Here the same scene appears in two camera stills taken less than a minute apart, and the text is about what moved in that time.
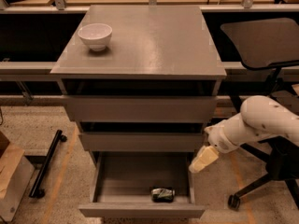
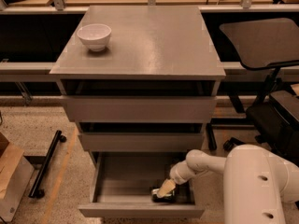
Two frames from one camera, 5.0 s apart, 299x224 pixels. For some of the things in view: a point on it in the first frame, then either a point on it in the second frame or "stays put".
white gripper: x=219 y=139 → x=179 y=175
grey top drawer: x=135 y=100 stays put
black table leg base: x=35 y=189 stays put
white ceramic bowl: x=96 y=35 stays put
